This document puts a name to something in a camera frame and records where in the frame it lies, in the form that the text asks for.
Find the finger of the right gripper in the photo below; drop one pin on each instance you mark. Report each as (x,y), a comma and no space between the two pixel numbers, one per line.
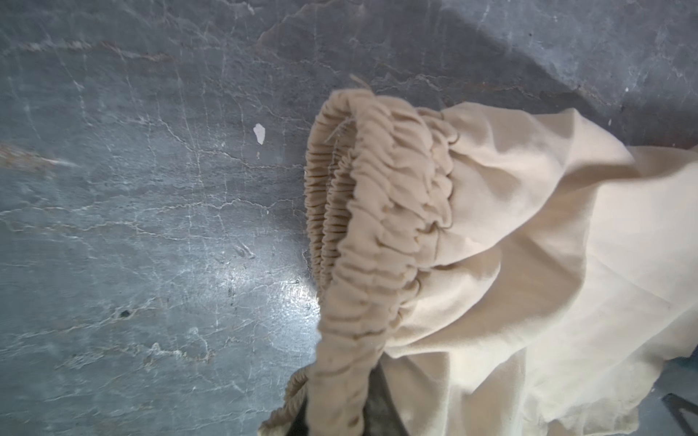
(680,408)

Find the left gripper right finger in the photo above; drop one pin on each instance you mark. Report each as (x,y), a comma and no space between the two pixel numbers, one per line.
(380,415)

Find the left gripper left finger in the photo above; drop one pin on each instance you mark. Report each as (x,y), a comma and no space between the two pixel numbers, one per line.
(299,426)

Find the beige shorts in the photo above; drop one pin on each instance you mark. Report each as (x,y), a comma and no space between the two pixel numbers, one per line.
(513,273)

